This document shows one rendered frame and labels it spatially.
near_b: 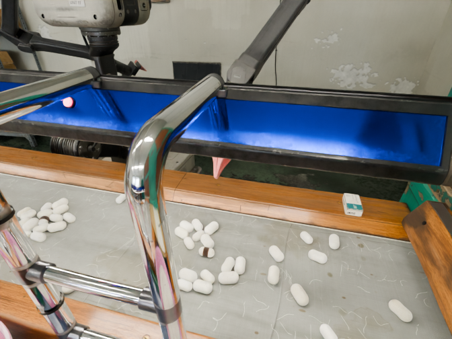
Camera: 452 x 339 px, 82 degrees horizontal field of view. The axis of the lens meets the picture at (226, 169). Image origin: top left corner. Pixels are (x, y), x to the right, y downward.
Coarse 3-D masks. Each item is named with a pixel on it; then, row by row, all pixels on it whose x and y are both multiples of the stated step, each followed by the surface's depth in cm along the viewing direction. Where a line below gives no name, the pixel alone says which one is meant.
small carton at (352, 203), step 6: (342, 198) 65; (348, 198) 63; (354, 198) 63; (348, 204) 61; (354, 204) 61; (360, 204) 61; (348, 210) 60; (354, 210) 60; (360, 210) 60; (360, 216) 60
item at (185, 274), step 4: (184, 268) 49; (180, 272) 49; (184, 272) 48; (188, 272) 48; (192, 272) 48; (180, 276) 49; (184, 276) 48; (188, 276) 48; (192, 276) 48; (196, 276) 48; (188, 280) 48; (192, 280) 48
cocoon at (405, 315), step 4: (392, 300) 44; (396, 300) 44; (392, 304) 44; (396, 304) 43; (400, 304) 43; (392, 308) 44; (396, 308) 43; (400, 308) 43; (404, 308) 43; (396, 312) 43; (400, 312) 43; (404, 312) 42; (408, 312) 42; (400, 316) 42; (404, 316) 42; (408, 316) 42; (404, 320) 42; (408, 320) 42
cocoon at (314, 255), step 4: (308, 252) 53; (312, 252) 52; (316, 252) 52; (320, 252) 52; (312, 256) 52; (316, 256) 52; (320, 256) 52; (324, 256) 52; (316, 260) 52; (320, 260) 52; (324, 260) 51
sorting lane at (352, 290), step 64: (64, 192) 72; (0, 256) 54; (64, 256) 54; (128, 256) 54; (192, 256) 54; (256, 256) 54; (384, 256) 54; (192, 320) 43; (256, 320) 43; (320, 320) 43; (384, 320) 43
